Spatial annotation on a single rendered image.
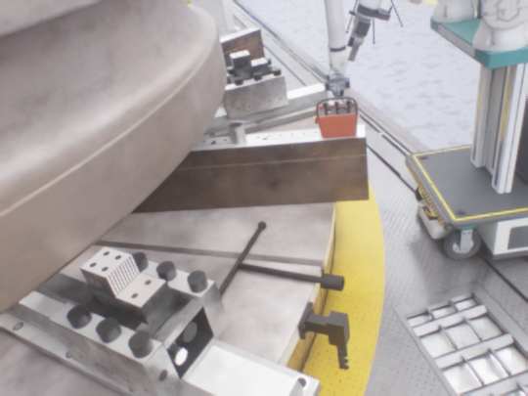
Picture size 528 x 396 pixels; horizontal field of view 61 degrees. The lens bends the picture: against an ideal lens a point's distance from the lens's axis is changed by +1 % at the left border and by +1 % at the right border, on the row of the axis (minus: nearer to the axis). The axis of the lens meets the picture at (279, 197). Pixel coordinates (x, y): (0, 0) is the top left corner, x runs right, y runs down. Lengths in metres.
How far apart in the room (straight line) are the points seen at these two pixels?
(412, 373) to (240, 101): 2.04
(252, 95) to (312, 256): 1.46
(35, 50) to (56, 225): 0.53
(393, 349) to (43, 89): 1.68
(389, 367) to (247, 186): 1.13
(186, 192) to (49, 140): 1.09
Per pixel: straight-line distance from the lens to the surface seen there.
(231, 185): 2.43
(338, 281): 1.91
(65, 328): 1.64
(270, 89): 3.21
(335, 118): 2.17
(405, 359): 2.10
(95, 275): 1.52
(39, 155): 1.57
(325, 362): 2.10
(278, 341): 1.80
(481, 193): 2.47
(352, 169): 2.30
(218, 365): 1.60
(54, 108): 1.64
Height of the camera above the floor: 1.71
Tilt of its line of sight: 34 degrees down
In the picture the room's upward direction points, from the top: 11 degrees counter-clockwise
